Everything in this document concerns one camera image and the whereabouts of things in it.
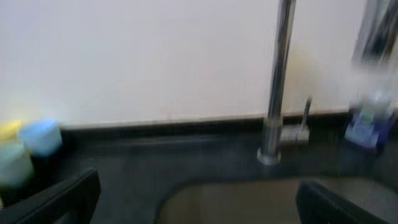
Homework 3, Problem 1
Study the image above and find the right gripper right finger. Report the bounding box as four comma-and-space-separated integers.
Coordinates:
295, 179, 390, 224

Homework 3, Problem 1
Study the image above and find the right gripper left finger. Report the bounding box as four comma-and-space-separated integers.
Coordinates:
0, 167, 101, 224

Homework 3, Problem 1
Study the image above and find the green cup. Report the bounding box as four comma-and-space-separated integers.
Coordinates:
0, 141, 34, 189

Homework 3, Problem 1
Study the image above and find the blue cup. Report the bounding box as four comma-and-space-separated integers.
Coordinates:
17, 119, 63, 157

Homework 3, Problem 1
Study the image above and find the yellow cup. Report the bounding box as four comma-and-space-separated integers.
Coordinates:
0, 119, 24, 144

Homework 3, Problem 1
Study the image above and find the steel sink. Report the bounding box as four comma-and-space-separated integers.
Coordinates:
157, 176, 398, 224

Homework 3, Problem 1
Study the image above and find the blue soap bottle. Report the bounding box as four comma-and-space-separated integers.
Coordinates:
343, 90, 398, 154

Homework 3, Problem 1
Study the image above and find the steel tap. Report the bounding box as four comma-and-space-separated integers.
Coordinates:
256, 0, 398, 166

